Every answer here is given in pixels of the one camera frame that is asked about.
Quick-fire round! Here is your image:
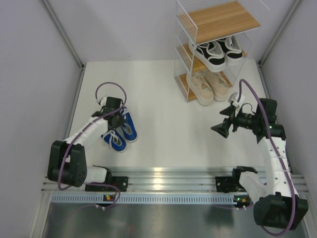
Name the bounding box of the blue canvas sneaker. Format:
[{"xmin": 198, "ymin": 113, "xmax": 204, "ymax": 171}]
[
  {"xmin": 120, "ymin": 107, "xmax": 138, "ymax": 142},
  {"xmin": 101, "ymin": 130, "xmax": 127, "ymax": 153}
]

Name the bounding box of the beige lace sneaker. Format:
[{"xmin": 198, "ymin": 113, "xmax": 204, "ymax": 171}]
[
  {"xmin": 205, "ymin": 69, "xmax": 229, "ymax": 102},
  {"xmin": 186, "ymin": 72, "xmax": 214, "ymax": 106}
]

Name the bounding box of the black white sneaker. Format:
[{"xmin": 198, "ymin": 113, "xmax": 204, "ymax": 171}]
[
  {"xmin": 188, "ymin": 41, "xmax": 226, "ymax": 73},
  {"xmin": 217, "ymin": 36, "xmax": 243, "ymax": 66}
]

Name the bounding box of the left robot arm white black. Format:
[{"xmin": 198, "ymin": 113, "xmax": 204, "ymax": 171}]
[{"xmin": 47, "ymin": 96, "xmax": 124, "ymax": 191}]

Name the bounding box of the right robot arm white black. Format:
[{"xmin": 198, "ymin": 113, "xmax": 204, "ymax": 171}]
[{"xmin": 211, "ymin": 95, "xmax": 309, "ymax": 230}]

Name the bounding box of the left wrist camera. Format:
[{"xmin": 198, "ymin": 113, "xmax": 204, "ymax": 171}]
[{"xmin": 97, "ymin": 95, "xmax": 108, "ymax": 106}]

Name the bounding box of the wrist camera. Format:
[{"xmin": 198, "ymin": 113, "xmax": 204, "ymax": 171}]
[
  {"xmin": 97, "ymin": 95, "xmax": 108, "ymax": 106},
  {"xmin": 228, "ymin": 92, "xmax": 245, "ymax": 108}
]

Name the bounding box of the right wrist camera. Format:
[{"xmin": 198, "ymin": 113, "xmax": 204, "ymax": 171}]
[{"xmin": 228, "ymin": 92, "xmax": 245, "ymax": 108}]

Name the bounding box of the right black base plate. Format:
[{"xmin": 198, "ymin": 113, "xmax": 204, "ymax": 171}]
[{"xmin": 215, "ymin": 176, "xmax": 246, "ymax": 193}]

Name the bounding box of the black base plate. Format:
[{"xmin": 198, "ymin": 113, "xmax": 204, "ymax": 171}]
[
  {"xmin": 215, "ymin": 176, "xmax": 246, "ymax": 193},
  {"xmin": 85, "ymin": 176, "xmax": 129, "ymax": 192}
]

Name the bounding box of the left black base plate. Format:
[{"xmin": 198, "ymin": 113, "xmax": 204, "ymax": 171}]
[{"xmin": 85, "ymin": 176, "xmax": 129, "ymax": 192}]

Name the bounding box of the white wire wooden shoe shelf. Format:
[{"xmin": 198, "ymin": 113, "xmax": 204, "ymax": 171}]
[{"xmin": 174, "ymin": 0, "xmax": 269, "ymax": 102}]

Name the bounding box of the perforated cable duct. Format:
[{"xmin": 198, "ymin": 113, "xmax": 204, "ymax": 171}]
[{"xmin": 51, "ymin": 194, "xmax": 250, "ymax": 205}]

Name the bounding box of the left aluminium frame post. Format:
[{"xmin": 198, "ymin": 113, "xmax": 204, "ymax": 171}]
[{"xmin": 41, "ymin": 0, "xmax": 86, "ymax": 70}]

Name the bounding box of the aluminium frame post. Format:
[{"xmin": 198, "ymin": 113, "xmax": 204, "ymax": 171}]
[
  {"xmin": 41, "ymin": 0, "xmax": 86, "ymax": 70},
  {"xmin": 257, "ymin": 0, "xmax": 304, "ymax": 65}
]

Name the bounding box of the right aluminium frame post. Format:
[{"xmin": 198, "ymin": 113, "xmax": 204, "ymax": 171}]
[{"xmin": 257, "ymin": 0, "xmax": 304, "ymax": 65}]

